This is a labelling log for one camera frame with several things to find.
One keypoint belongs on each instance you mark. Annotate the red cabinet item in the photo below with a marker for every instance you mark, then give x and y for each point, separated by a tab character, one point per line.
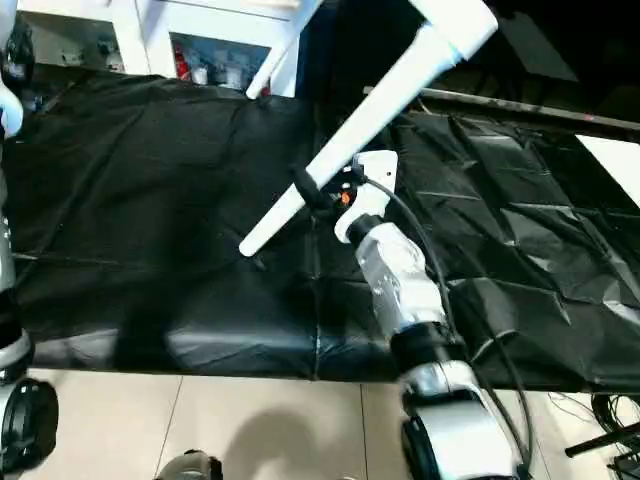
181	62

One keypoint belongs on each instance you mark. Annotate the white glass-door cabinet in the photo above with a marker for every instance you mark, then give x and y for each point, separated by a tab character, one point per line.
225	25

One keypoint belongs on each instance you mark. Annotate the large black backdrop sheet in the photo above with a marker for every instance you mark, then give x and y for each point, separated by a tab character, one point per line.
550	50

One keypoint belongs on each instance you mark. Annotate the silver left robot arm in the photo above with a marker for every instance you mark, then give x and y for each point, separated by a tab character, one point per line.
20	425

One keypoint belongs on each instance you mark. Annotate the black plastic table mat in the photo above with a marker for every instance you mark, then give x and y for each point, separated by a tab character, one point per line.
150	200

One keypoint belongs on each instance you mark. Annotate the small white cup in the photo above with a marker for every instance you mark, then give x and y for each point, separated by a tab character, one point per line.
200	76

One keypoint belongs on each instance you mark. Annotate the long dark metal rod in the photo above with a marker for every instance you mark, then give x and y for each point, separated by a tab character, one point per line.
525	107

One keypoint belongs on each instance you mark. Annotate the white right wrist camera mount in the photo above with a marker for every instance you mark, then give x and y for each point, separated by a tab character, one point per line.
375	175

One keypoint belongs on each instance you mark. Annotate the white flat board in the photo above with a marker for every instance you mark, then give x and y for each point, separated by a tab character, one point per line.
612	165

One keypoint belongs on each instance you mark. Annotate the black floor device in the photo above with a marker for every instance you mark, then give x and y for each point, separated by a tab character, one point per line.
627	467

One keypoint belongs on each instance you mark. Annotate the small tan label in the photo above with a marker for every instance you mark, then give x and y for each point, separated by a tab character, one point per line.
368	90

